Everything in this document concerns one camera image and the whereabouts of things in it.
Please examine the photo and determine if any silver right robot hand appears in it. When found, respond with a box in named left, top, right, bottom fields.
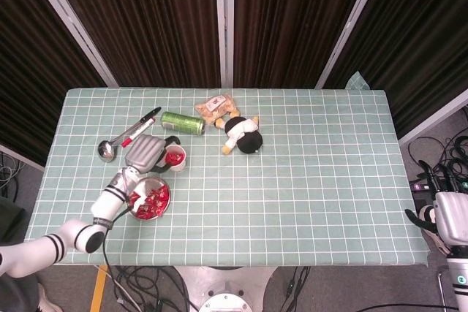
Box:
left=404, top=160, right=468, bottom=254

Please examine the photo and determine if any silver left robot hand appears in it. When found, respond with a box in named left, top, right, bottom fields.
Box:
left=124, top=134, right=182, bottom=175

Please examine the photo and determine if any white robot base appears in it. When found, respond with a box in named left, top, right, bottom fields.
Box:
left=175, top=266, right=279, bottom=312

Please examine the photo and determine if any silver metal plate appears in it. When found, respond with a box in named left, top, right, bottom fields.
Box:
left=126, top=176, right=172, bottom=222

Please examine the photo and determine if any white paper cup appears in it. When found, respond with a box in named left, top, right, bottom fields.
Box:
left=160, top=145, right=189, bottom=175

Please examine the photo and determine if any red and white marker pen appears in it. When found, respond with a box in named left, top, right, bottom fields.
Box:
left=121, top=121, right=155, bottom=148

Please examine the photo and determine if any green drink can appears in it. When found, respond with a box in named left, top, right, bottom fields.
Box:
left=160, top=110, right=206, bottom=137

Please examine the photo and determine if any clear bag of snacks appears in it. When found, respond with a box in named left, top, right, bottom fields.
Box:
left=194, top=94, right=241, bottom=126

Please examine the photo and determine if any black and white plush toy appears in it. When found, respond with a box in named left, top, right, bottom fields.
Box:
left=214, top=115, right=264, bottom=156

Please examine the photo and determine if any dark brown partition panel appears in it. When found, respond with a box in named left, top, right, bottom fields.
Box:
left=233, top=0, right=376, bottom=89
left=323, top=0, right=468, bottom=137
left=43, top=0, right=222, bottom=88
left=0, top=0, right=110, bottom=167

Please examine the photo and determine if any green checked tablecloth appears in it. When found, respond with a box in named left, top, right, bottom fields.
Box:
left=20, top=69, right=431, bottom=268

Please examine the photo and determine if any white shoe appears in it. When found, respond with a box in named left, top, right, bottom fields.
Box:
left=37, top=282, right=63, bottom=312

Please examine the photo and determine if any dark trouser leg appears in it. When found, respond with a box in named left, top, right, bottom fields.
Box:
left=0, top=275, right=40, bottom=312

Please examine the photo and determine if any steel ladle with black handle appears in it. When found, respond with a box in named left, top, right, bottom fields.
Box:
left=97, top=106, right=162, bottom=163

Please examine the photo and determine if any tangled black floor cable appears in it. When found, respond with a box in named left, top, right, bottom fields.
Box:
left=407, top=127, right=468, bottom=189
left=109, top=266, right=198, bottom=312

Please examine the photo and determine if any white partition frame rail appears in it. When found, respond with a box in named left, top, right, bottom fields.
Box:
left=0, top=142, right=47, bottom=172
left=397, top=98, right=468, bottom=147

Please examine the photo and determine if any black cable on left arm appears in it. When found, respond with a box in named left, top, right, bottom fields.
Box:
left=101, top=194, right=133, bottom=273

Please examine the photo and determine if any white floor cable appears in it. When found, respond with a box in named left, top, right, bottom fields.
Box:
left=93, top=266, right=143, bottom=309

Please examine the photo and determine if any grey floor cable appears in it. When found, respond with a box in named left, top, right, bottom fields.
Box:
left=0, top=151, right=25, bottom=199

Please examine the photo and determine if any white partition frame post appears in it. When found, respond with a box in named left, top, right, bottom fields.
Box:
left=314, top=0, right=388, bottom=90
left=20, top=0, right=120, bottom=89
left=214, top=0, right=235, bottom=89

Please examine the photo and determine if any black cable with inline switch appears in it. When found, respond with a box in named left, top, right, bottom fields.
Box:
left=287, top=266, right=312, bottom=312

